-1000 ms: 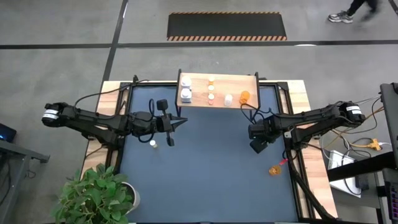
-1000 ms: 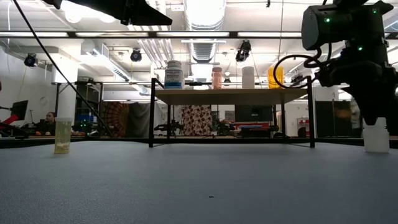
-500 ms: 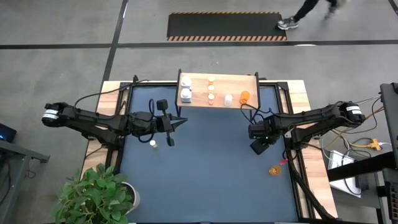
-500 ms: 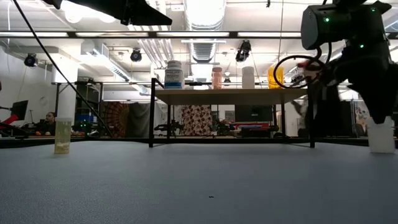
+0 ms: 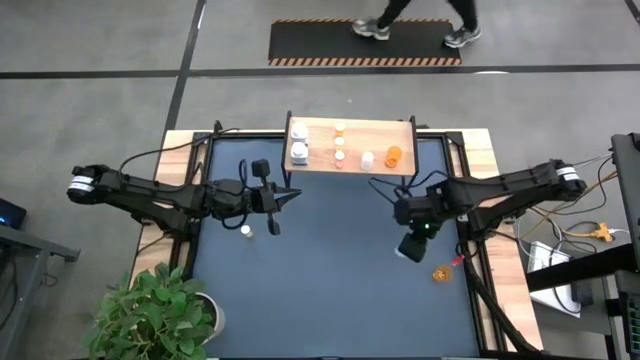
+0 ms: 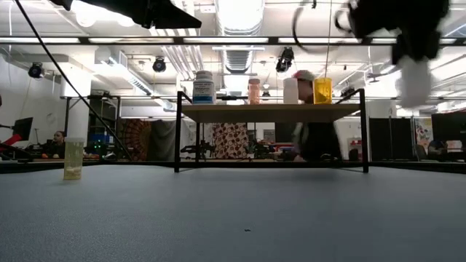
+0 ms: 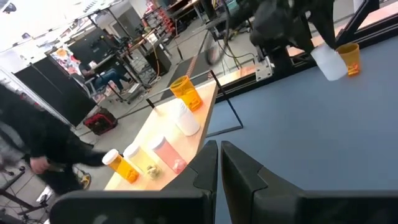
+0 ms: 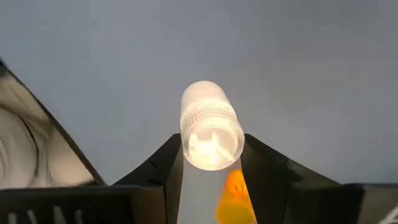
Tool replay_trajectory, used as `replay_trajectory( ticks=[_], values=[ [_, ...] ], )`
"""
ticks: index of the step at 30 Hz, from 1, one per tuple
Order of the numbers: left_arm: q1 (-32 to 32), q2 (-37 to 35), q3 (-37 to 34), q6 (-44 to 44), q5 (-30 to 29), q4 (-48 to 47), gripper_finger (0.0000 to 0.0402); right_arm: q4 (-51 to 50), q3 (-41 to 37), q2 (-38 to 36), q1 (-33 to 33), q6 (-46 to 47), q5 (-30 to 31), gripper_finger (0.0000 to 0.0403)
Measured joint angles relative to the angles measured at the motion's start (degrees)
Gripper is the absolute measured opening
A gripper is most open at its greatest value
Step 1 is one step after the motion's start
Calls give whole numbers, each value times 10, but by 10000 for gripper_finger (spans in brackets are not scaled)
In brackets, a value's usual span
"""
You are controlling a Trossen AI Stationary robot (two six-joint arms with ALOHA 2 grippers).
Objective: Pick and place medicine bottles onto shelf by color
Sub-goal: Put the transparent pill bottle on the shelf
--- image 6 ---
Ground black wall television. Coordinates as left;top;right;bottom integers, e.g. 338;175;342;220
275;122;296;143

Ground silver ceiling duct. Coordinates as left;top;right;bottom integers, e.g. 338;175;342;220
214;0;266;76

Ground pink vial with white cap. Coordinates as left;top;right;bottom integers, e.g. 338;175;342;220
248;78;261;106

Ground white Trader Joe's melatonin bottle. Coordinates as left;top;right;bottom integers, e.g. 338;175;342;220
192;70;217;106

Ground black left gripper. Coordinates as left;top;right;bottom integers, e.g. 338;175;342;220
50;0;202;30

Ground wooden shelf with black frame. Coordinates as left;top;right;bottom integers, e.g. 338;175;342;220
173;88;369;174

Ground grey curtain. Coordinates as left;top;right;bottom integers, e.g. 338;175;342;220
150;119;176;162

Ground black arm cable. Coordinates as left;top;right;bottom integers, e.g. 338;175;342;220
292;5;352;55
13;0;133;162

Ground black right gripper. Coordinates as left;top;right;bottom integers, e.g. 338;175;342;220
347;0;451;66

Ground plain white plastic pill bottle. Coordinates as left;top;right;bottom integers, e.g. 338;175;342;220
395;54;433;109
283;77;299;106

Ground red tool cart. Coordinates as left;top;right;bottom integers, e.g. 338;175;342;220
260;141;295;162

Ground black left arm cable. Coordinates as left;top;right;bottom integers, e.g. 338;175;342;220
13;0;133;162

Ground red dotted patterned cloth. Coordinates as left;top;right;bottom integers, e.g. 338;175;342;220
212;122;249;160

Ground floral patterned cloth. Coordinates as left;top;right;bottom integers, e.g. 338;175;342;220
414;116;435;163

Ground black ceiling spotlight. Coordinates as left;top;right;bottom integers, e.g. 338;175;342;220
28;61;45;79
151;56;167;74
275;46;295;74

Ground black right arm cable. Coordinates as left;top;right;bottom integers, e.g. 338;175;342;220
292;5;352;55

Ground blue storage bins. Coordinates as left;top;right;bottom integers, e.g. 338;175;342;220
88;133;110;145

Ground black aluminium table frame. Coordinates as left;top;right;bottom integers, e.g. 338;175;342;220
0;159;466;175

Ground brown mandala tapestry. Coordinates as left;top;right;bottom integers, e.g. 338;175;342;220
116;118;152;162

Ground black crossbar with light strips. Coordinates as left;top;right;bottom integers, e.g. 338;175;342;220
0;35;466;47

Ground small black desk monitor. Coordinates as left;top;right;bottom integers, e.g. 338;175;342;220
12;116;34;143

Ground blue-grey table mat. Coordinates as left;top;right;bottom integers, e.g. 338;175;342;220
0;165;466;262

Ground person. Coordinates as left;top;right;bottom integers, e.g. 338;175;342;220
42;130;67;159
291;69;345;163

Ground orange capless pill vial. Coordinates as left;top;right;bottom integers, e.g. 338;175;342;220
313;76;333;106

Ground black metal frame rig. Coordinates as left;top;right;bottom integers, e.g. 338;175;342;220
60;93;178;163

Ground pale yellow vial white cap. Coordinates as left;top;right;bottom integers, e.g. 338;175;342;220
63;137;85;181

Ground black partition panel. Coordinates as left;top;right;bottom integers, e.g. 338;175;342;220
368;116;416;162

